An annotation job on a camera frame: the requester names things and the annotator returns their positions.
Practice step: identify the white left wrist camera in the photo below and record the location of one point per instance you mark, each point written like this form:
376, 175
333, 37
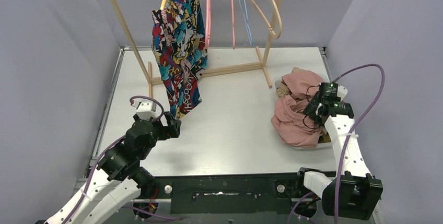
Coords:
146, 110

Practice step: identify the pink shorts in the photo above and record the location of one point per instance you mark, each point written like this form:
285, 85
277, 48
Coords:
294, 118

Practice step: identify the beige shorts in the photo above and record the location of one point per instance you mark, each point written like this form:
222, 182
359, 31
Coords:
289, 83

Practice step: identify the colourful comic print shorts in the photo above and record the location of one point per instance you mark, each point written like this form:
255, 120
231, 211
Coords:
179, 46

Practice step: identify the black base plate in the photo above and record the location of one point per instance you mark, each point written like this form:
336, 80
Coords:
223, 194

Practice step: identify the blue hanger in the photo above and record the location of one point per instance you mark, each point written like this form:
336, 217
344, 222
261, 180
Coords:
244, 10

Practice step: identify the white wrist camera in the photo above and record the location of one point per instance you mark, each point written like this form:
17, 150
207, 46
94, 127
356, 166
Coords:
146, 110
331, 91

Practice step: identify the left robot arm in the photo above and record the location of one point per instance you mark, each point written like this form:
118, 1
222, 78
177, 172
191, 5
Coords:
117, 176

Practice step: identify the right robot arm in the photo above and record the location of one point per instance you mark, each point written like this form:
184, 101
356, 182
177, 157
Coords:
354, 192

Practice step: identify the wooden clothes rack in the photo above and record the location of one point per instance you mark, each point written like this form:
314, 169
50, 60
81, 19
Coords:
275, 28

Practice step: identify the white plastic basket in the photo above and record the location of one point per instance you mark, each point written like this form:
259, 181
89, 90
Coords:
322, 144

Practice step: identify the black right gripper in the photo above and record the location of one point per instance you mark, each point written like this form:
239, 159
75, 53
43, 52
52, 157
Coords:
310, 111

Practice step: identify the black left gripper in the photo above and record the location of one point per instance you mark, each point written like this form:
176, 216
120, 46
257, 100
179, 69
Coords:
172, 127

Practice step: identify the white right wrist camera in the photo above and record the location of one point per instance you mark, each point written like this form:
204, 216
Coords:
331, 91

